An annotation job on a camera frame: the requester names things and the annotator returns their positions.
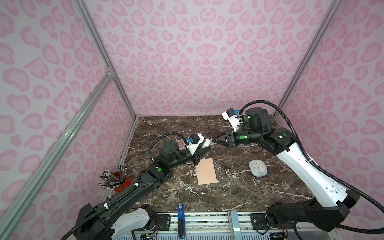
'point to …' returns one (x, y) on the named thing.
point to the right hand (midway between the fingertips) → (216, 139)
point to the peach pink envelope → (206, 172)
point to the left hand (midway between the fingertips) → (209, 142)
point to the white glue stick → (206, 143)
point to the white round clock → (258, 168)
